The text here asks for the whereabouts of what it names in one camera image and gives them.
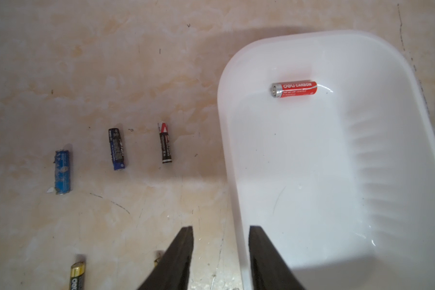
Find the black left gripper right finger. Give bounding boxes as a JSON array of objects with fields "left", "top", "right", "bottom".
[{"left": 248, "top": 225, "right": 305, "bottom": 290}]

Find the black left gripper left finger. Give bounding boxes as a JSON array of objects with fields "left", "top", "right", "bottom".
[{"left": 138, "top": 226, "right": 194, "bottom": 290}]

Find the dark battery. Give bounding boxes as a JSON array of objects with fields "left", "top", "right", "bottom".
[{"left": 108, "top": 128, "right": 126, "bottom": 170}]

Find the blue battery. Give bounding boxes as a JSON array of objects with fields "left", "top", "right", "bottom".
[{"left": 54, "top": 150, "right": 71, "bottom": 195}]

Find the black red AAA battery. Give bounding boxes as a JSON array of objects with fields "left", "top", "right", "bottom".
[{"left": 158, "top": 122, "right": 172, "bottom": 164}]

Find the yellow orange battery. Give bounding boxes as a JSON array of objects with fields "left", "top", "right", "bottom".
[{"left": 153, "top": 250, "right": 164, "bottom": 267}]

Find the white oval storage tray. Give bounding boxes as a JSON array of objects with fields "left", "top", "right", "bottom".
[{"left": 217, "top": 31, "right": 435, "bottom": 290}]

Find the red deli carbon battery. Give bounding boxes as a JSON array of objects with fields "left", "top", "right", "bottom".
[{"left": 271, "top": 80, "right": 318, "bottom": 98}]

